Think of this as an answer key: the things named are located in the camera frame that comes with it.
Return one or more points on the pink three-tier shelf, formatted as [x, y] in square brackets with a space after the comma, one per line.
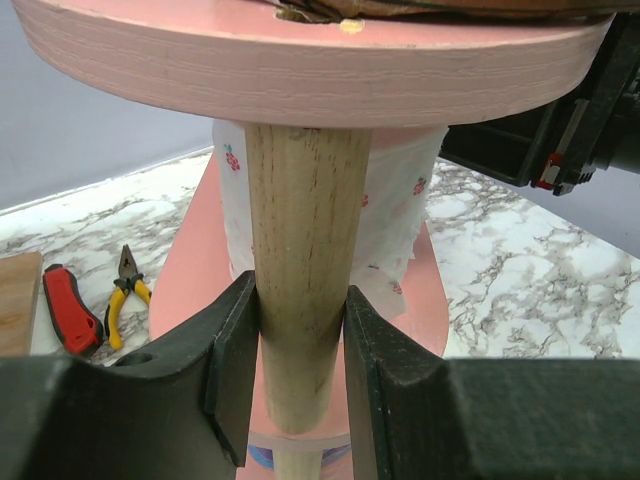
[310, 97]

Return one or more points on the yellow handled pliers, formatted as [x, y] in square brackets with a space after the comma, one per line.
[129, 280]

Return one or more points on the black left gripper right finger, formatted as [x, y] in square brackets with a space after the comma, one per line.
[414, 415]

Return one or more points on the blue roll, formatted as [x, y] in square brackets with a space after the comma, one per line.
[265, 457]

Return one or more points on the white floral paper towel roll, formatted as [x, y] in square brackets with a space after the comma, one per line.
[399, 172]

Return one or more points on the red handled cutter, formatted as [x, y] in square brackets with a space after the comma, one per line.
[78, 329]

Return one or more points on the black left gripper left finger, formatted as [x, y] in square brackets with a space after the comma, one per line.
[176, 408]

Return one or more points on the wooden board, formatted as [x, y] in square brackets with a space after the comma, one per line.
[19, 284]

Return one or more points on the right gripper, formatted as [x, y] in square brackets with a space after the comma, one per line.
[562, 144]

